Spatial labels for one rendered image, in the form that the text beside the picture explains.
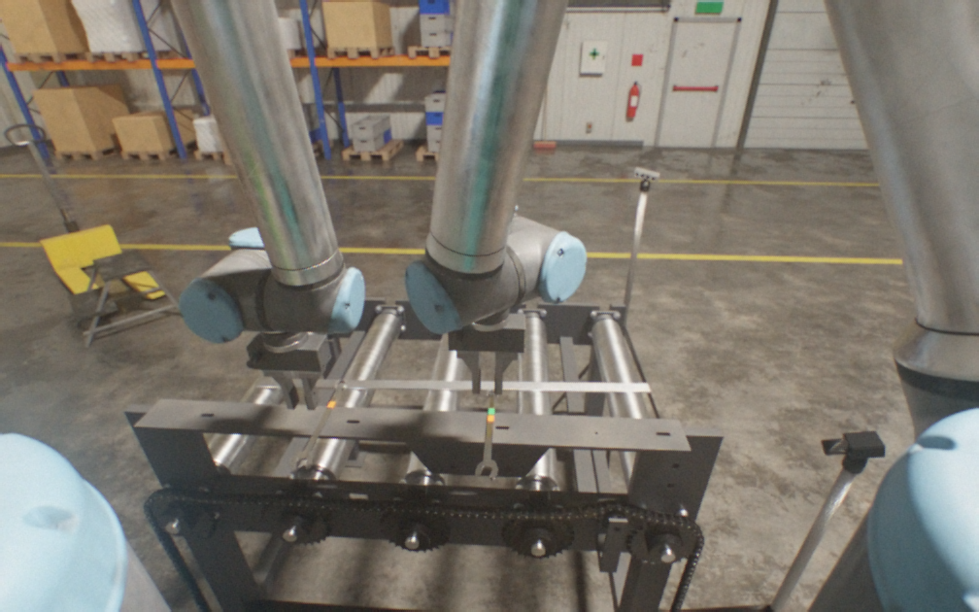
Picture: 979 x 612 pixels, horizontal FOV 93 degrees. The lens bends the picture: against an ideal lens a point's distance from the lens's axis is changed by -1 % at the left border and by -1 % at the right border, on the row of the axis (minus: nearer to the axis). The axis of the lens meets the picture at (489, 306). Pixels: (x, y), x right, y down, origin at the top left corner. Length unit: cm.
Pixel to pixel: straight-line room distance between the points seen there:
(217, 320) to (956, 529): 70
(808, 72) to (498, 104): 1064
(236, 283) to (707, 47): 988
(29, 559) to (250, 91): 41
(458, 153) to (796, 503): 253
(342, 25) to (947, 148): 865
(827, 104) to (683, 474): 1038
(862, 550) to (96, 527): 34
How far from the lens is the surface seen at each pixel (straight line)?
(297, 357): 91
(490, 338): 80
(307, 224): 60
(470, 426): 105
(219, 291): 71
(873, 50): 39
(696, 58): 1022
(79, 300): 456
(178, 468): 145
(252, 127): 55
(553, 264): 59
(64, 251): 576
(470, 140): 43
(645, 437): 107
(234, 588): 176
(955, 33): 38
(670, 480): 122
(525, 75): 42
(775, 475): 286
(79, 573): 27
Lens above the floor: 189
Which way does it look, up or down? 30 degrees down
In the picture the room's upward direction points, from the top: straight up
